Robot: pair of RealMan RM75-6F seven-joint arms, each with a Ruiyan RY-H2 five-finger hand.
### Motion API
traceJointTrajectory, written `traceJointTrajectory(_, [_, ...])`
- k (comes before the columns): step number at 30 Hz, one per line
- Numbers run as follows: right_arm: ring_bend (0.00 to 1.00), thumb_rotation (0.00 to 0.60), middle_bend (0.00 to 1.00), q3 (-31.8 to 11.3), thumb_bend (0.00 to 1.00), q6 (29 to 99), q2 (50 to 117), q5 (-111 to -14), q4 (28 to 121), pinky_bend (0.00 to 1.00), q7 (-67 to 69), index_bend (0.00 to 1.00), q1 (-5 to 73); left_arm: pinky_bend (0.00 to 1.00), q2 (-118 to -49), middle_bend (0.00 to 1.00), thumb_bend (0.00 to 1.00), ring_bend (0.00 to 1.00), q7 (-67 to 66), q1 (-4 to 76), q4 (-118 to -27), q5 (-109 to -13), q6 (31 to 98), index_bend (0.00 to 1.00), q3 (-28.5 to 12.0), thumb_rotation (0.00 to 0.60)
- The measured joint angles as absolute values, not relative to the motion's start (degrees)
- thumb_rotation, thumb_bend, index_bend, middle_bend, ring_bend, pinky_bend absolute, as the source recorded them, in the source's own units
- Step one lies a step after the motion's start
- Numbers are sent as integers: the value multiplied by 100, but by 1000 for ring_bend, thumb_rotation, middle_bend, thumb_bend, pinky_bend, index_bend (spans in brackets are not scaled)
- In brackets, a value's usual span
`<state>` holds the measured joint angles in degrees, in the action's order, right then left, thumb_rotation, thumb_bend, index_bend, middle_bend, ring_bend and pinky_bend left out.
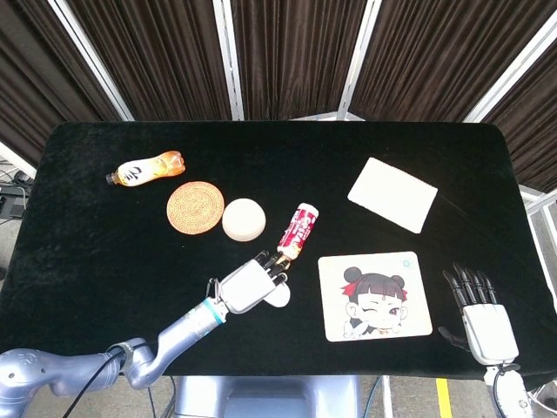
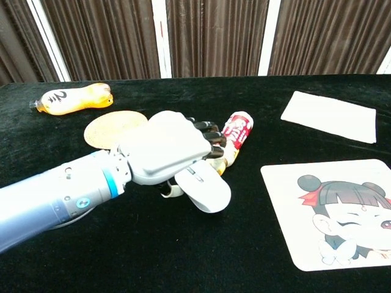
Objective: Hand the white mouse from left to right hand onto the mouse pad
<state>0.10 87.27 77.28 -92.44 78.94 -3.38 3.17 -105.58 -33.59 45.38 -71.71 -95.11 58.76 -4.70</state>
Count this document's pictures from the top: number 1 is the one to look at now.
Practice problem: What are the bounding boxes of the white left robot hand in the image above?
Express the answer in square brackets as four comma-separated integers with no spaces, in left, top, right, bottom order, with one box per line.
[215,250,292,315]

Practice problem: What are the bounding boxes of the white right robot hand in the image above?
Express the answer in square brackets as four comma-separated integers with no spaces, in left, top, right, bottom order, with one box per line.
[438,262,521,366]

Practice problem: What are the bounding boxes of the white computer mouse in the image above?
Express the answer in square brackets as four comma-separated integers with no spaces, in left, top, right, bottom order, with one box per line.
[265,282,292,309]

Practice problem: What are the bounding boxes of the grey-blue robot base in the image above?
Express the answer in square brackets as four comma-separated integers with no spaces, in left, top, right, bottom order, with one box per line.
[173,374,362,418]

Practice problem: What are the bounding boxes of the cartoon girl mouse pad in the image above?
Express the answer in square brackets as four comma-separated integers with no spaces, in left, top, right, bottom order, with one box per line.
[317,251,434,343]

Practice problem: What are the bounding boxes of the white rectangular sponge pad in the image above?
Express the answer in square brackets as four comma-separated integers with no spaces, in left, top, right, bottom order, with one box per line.
[346,156,440,235]

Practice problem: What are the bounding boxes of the round white cap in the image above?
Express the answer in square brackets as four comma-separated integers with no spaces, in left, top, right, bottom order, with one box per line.
[221,198,267,243]

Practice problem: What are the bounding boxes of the red white drink bottle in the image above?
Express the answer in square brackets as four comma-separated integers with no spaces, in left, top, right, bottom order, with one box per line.
[276,202,321,266]

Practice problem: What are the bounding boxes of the yellow floor tape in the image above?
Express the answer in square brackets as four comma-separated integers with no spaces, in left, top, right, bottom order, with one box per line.
[435,377,453,418]

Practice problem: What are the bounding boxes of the round woven coaster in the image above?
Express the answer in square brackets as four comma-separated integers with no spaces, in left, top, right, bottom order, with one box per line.
[165,180,226,236]

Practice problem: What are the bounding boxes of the black velvet tablecloth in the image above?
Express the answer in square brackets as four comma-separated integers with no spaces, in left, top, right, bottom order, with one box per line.
[0,120,557,381]

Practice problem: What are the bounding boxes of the orange tea bottle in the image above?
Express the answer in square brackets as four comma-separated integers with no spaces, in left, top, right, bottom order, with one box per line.
[105,150,187,188]

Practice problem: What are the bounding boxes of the dark brown pleated curtain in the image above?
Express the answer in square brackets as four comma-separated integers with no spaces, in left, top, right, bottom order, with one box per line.
[347,0,557,123]
[230,0,369,122]
[64,0,232,122]
[481,37,557,193]
[0,0,123,169]

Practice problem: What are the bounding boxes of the white metal frame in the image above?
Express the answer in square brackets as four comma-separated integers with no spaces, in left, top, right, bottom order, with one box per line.
[519,185,557,306]

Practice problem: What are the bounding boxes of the black floor cables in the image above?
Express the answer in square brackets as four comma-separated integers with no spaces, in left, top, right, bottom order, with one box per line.
[146,385,178,418]

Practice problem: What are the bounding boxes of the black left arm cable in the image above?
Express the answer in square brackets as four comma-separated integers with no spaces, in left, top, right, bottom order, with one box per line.
[63,343,131,418]

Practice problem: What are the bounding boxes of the aluminium frame post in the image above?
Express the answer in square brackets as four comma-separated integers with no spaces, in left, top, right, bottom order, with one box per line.
[337,0,384,122]
[0,141,38,179]
[462,8,557,124]
[46,0,135,122]
[211,0,245,122]

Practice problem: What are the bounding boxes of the black cable bundle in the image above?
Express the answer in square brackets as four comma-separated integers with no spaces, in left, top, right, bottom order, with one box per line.
[0,169,34,224]

